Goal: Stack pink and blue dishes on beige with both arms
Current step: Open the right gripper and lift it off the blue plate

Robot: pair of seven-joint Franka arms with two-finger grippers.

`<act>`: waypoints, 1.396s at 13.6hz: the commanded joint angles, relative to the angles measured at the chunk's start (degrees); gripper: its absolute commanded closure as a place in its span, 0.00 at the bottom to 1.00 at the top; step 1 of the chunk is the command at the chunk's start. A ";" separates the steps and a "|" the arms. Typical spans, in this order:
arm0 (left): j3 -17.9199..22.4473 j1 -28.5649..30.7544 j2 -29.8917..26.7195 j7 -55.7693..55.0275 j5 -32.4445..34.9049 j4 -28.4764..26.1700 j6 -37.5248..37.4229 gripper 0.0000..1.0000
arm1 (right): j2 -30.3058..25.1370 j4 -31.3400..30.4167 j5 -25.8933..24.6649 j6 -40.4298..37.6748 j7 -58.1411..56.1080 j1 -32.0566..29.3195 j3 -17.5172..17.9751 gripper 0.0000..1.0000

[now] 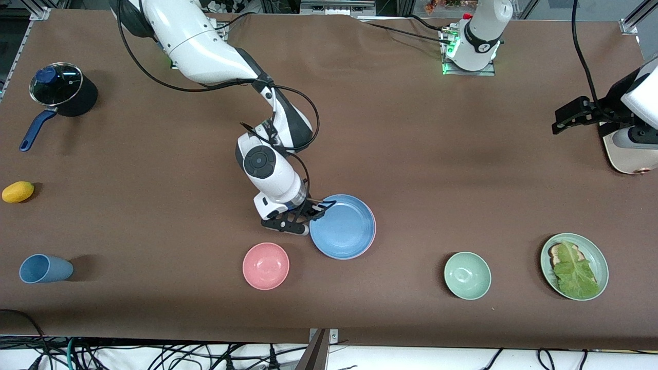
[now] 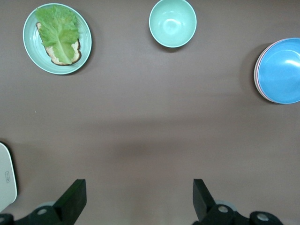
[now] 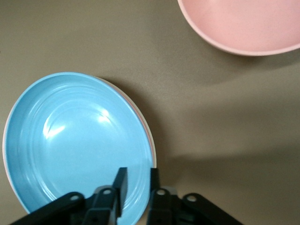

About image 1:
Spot toasted bread slice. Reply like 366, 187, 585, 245
548, 243, 584, 269

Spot pink shallow plate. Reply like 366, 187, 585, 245
329, 206, 377, 261

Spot green oval plate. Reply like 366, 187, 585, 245
540, 233, 610, 302

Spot yellow lemon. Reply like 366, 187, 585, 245
2, 181, 35, 204

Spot black base cable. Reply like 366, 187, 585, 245
206, 9, 253, 32
359, 14, 455, 46

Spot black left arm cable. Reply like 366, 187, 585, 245
571, 0, 601, 106

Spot small pink bowl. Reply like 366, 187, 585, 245
242, 242, 290, 291

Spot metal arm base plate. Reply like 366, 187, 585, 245
440, 28, 496, 77

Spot orange red items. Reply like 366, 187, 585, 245
425, 0, 466, 13

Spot cream cutting board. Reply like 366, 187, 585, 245
601, 134, 658, 176

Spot metal table clamp bracket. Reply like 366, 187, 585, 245
295, 328, 339, 370

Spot green lettuce leaf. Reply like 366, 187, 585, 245
553, 240, 600, 300

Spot black floor cable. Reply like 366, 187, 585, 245
0, 308, 52, 370

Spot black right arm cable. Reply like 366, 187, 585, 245
117, 0, 321, 216

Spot blue shallow plate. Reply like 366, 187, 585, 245
309, 194, 375, 260

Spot brown table cover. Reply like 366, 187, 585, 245
0, 8, 658, 351

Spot grey metal box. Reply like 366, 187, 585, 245
300, 0, 377, 16

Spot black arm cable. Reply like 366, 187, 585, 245
117, 0, 321, 216
571, 0, 601, 106

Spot small green bowl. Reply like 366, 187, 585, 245
444, 251, 492, 300

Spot blue plastic cup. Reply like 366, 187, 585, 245
19, 254, 74, 284

